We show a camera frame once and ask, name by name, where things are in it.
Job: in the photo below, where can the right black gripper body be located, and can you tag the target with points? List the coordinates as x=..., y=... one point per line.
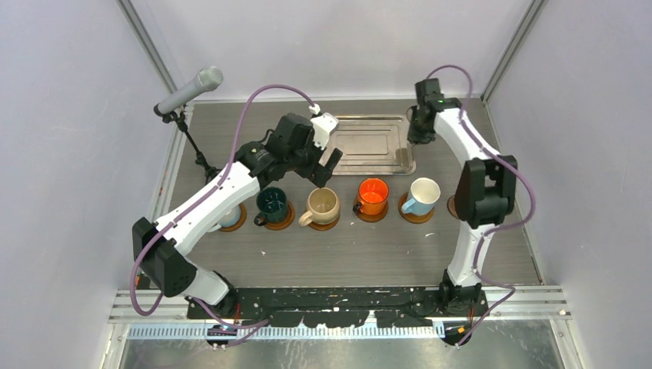
x=419, y=131

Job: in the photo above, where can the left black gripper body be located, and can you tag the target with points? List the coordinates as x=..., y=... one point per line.
x=304, y=160

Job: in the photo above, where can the beige mug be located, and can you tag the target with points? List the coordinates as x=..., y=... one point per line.
x=322, y=207

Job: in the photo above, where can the orange mug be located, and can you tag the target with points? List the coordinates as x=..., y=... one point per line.
x=372, y=190

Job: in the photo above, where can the dark green mug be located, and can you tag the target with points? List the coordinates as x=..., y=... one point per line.
x=272, y=203

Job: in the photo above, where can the metal tray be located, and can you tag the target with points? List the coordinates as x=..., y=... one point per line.
x=372, y=145

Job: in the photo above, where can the orange brown coaster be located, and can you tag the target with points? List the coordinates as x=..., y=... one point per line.
x=411, y=218
x=241, y=221

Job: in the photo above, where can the light blue mug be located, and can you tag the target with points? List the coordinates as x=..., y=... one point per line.
x=421, y=197

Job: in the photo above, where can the white blue mug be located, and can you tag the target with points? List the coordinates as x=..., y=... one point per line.
x=229, y=220

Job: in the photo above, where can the orange brown coaster front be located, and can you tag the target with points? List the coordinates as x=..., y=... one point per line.
x=411, y=218

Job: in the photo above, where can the dark wooden coaster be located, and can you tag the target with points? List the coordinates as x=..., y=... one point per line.
x=451, y=207

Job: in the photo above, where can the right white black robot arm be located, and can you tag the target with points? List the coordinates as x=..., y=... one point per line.
x=485, y=193

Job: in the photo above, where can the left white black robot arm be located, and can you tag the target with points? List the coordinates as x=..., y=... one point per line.
x=161, y=247

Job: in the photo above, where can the grey microphone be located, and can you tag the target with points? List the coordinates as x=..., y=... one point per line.
x=206, y=80

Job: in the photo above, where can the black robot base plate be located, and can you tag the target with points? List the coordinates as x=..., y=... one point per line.
x=340, y=307

